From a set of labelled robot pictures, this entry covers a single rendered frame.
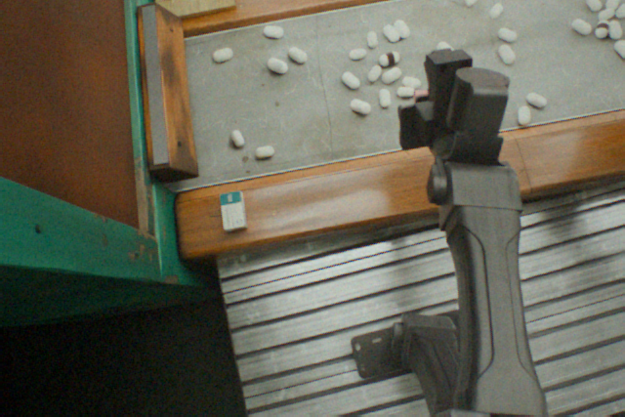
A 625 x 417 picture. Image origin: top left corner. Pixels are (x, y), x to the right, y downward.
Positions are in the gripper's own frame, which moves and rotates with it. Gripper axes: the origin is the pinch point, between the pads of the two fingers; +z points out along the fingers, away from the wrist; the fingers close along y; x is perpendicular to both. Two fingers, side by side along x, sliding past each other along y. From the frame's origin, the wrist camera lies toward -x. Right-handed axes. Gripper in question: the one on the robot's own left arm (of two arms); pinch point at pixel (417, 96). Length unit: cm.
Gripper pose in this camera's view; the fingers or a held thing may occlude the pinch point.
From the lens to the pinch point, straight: 69.4
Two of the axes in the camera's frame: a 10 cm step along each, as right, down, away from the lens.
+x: 1.5, 8.1, 5.7
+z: -1.1, -5.6, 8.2
